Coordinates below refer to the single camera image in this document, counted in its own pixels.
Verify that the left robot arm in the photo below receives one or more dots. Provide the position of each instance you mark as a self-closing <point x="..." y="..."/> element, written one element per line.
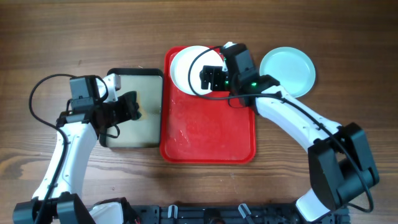
<point x="93" y="108"/>

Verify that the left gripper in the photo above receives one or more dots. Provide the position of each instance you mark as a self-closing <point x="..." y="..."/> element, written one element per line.
<point x="121" y="108"/>

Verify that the white round plate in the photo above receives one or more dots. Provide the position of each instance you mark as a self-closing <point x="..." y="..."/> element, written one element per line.
<point x="181" y="63"/>

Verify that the black tray with soapy water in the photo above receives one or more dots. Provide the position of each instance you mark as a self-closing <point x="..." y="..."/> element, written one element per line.
<point x="145" y="132"/>

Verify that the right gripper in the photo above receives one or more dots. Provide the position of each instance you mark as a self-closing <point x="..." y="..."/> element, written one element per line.
<point x="212" y="78"/>

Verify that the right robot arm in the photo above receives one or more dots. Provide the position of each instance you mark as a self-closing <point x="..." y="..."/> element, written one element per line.
<point x="341" y="165"/>

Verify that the red plastic tray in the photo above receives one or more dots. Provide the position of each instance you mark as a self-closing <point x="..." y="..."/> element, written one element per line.
<point x="198" y="131"/>

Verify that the green and yellow sponge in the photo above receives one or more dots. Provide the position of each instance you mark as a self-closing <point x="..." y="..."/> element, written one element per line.
<point x="133" y="105"/>

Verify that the light blue plate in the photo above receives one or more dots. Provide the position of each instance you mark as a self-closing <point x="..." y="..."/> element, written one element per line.
<point x="292" y="68"/>

